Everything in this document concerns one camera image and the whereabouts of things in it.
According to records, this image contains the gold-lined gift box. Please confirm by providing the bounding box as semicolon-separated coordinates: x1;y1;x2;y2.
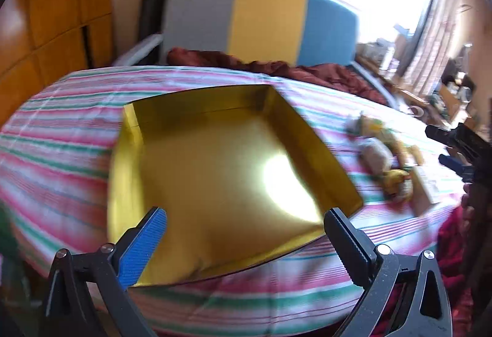
107;84;364;288

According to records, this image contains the person's red garment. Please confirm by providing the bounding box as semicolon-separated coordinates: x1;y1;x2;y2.
437;202;492;337

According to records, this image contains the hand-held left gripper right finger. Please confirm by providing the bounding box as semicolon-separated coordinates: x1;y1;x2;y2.
324;207;452;337

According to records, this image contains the grey yellow blue chair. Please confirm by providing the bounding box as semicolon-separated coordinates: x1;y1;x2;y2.
113;0;400;107

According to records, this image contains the wooden wardrobe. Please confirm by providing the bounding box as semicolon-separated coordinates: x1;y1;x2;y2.
0;0;116;126

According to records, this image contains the green glass table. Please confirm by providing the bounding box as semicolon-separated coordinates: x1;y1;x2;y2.
0;202;27;284

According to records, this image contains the cluttered wooden side table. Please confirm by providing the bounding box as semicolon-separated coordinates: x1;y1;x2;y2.
355;37;492;130

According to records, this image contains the striped tablecloth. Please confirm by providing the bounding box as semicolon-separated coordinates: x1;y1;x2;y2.
0;66;473;337

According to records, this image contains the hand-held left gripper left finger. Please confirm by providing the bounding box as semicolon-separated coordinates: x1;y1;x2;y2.
42;206;170;337

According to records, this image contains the person's right forearm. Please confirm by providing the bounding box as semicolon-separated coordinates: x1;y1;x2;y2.
461;183;492;295

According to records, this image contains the dark red cloth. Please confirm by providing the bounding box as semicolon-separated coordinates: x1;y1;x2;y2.
167;48;389;105

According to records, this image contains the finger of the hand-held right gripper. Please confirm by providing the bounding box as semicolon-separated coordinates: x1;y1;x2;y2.
425;124;462;149
438;153;475;182

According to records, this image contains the white fluffy sock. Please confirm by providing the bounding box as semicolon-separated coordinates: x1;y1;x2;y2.
357;138;393;173

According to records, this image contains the beige patterned curtain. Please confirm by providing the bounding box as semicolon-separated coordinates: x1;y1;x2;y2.
400;0;467;95

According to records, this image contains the person's right hand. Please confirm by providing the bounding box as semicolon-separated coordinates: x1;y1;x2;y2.
462;183;477;215

